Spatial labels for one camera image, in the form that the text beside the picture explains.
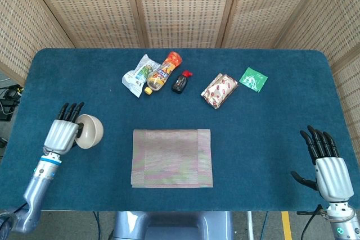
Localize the woven folding screen panel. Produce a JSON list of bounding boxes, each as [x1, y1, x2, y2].
[[215, 0, 331, 49], [274, 0, 360, 151], [24, 0, 149, 49], [129, 0, 242, 49], [0, 0, 75, 86]]

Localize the grey woven placemat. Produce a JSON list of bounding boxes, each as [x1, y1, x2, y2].
[[130, 129, 214, 189]]

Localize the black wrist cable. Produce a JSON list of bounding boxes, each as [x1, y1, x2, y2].
[[296, 203, 324, 240]]

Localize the black floor equipment with cables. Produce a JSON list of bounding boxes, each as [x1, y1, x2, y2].
[[0, 84, 25, 121]]

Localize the gold red-print snack packet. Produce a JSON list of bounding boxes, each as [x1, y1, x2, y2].
[[200, 73, 239, 110]]

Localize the white round bowl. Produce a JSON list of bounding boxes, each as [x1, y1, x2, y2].
[[75, 114, 104, 150]]

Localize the green sachet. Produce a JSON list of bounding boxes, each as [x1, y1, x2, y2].
[[239, 67, 268, 93]]

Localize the white table leg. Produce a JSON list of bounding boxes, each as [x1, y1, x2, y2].
[[246, 211, 255, 240]]

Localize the blue-grey robot torso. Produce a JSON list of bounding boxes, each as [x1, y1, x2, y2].
[[109, 211, 234, 240]]

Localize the black sauce bottle red cap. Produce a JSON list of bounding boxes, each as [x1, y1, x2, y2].
[[172, 70, 194, 94]]

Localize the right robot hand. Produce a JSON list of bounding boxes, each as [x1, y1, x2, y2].
[[290, 125, 354, 203]]

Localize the blue cable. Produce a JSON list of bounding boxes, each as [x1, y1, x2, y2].
[[92, 211, 101, 240], [260, 211, 269, 240]]

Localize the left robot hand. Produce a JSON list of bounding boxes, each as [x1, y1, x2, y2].
[[43, 101, 85, 156]]

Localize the crumpled white snack wrapper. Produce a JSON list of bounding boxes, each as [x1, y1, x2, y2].
[[121, 53, 161, 98]]

